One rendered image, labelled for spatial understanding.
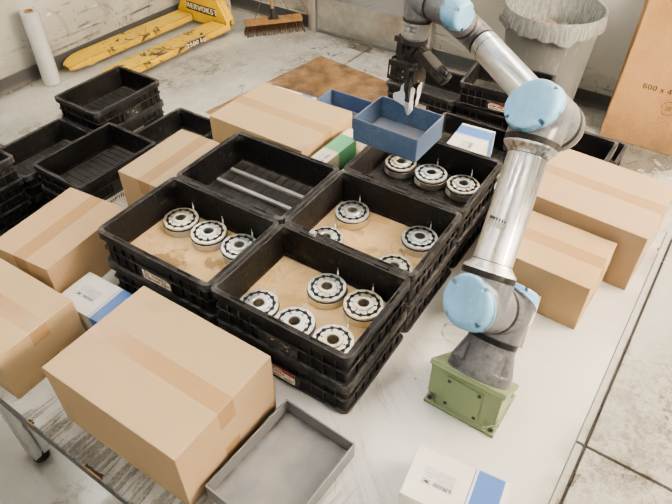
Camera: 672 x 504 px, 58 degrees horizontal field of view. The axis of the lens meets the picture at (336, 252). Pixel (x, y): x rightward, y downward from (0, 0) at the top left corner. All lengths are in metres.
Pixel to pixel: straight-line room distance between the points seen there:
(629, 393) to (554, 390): 1.03
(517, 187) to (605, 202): 0.66
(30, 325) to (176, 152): 0.78
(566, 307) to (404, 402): 0.52
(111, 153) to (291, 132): 1.06
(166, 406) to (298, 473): 0.33
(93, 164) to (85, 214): 0.94
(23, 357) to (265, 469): 0.65
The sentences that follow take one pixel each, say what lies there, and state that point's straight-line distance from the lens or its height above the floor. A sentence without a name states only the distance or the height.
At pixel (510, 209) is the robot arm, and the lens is 1.31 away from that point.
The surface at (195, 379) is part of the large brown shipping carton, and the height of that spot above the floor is 0.90.
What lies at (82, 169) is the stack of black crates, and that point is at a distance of 2.84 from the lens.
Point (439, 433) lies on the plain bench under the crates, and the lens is 1.52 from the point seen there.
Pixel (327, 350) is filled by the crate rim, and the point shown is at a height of 0.93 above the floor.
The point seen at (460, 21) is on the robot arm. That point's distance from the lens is 1.58.
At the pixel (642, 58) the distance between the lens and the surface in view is 4.02.
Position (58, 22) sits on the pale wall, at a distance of 4.92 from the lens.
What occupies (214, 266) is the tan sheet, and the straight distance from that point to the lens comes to 1.70.
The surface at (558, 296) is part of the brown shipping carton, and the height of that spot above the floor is 0.79.
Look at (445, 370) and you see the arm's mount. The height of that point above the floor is 0.85.
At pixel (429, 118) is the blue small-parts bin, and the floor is 1.12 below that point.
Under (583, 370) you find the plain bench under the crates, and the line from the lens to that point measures 1.72.
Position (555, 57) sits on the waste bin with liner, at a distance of 3.74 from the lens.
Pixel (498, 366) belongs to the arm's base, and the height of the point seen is 0.88.
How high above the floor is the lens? 1.99
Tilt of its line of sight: 42 degrees down
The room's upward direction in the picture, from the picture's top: straight up
